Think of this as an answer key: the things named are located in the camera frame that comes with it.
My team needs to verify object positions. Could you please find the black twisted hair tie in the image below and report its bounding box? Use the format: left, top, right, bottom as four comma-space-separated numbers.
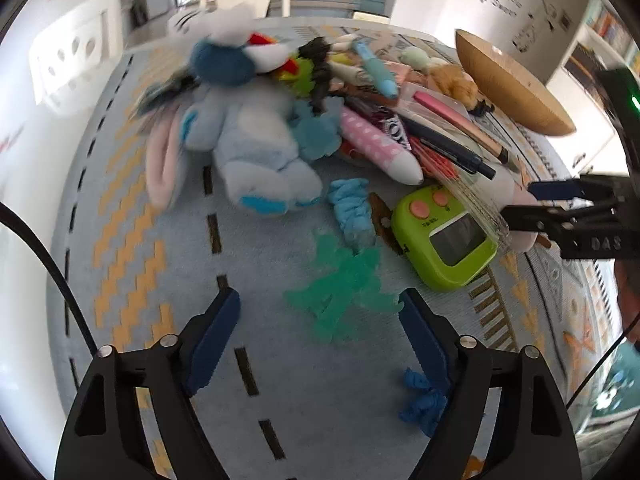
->
299, 37, 335, 112

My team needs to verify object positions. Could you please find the red and green plush toy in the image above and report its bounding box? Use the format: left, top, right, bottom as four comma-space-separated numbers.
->
249, 34, 313, 95

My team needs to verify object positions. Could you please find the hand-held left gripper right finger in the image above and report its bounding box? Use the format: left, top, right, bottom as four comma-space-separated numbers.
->
399, 288, 583, 480

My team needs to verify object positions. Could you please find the wooden bowl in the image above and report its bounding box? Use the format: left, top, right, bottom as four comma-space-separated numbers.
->
455, 30, 577, 137

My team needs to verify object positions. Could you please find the thick pink multicolour pen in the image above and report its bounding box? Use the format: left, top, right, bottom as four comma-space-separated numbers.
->
340, 109, 425, 184

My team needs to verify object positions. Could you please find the bundle of red pencils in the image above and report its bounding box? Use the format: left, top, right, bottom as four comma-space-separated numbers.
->
410, 137, 462, 184

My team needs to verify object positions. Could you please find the teal stretchy toy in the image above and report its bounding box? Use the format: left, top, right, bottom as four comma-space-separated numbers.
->
291, 101, 344, 162

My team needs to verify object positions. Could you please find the person's right forearm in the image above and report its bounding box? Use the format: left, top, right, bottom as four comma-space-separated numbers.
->
614, 260, 640, 346

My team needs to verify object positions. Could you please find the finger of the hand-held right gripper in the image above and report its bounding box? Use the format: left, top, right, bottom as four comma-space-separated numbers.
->
500, 199, 621, 233
527, 176, 623, 201

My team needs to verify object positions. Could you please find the dark blue scrunchie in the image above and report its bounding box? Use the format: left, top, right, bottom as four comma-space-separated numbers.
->
398, 367, 451, 437

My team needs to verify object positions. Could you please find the pink soft toy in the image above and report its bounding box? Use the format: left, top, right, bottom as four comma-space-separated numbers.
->
502, 180, 540, 254

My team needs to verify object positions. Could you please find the slim pink pen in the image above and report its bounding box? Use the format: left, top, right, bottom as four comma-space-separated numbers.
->
414, 91, 511, 163

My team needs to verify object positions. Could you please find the light blue scrunchie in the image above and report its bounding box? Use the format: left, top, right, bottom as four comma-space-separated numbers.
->
327, 178, 377, 249

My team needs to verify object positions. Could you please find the cream pen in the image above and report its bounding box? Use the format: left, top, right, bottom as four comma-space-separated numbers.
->
327, 60, 372, 87

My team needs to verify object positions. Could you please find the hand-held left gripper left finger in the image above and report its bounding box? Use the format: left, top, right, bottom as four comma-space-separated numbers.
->
54, 287, 242, 480

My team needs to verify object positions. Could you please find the white plush toy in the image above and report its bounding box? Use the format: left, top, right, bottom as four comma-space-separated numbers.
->
167, 4, 256, 43

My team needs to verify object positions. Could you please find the pale green soft toy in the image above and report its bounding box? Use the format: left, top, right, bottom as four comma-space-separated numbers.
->
402, 47, 432, 69

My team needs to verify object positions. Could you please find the teal green scrunchie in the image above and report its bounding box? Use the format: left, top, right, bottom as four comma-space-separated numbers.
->
284, 232, 402, 344

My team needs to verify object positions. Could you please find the black patterned packet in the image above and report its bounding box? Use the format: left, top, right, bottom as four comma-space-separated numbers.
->
384, 114, 412, 152

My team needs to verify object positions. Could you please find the teal blue pen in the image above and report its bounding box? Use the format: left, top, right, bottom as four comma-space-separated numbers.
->
352, 40, 401, 101

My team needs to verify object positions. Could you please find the clear plastic packet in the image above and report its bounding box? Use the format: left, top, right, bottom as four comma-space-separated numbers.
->
440, 172, 512, 252

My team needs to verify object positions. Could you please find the black cable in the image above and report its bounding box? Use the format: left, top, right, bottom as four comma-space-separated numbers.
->
0, 202, 99, 357
565, 332, 632, 408

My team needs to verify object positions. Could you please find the black pen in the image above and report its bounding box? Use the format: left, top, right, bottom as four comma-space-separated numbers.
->
400, 119, 497, 181

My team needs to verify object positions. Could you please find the green digital timer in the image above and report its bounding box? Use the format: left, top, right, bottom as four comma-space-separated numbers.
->
391, 185, 499, 291

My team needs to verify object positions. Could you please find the bookshelf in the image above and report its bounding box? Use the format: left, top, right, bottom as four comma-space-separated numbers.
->
564, 0, 640, 92

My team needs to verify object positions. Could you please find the light blue plush rabbit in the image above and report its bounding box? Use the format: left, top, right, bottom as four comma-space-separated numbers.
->
145, 80, 323, 216

